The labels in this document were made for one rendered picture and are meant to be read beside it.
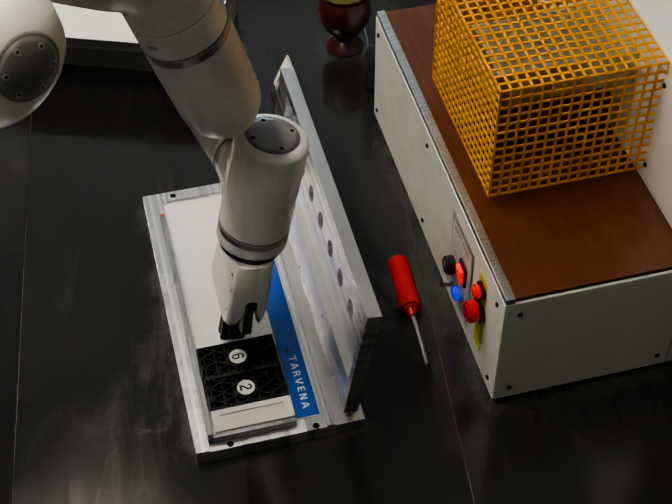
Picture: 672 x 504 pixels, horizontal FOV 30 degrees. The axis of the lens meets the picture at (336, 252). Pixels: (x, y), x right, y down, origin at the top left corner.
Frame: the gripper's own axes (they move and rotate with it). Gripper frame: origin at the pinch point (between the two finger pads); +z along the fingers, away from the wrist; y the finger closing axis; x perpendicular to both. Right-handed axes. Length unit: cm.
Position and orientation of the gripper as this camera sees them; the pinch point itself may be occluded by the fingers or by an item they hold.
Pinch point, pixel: (233, 324)
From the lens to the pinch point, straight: 158.9
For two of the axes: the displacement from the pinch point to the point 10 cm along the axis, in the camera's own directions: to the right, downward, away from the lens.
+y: 2.4, 7.2, -6.5
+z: -1.9, 6.9, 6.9
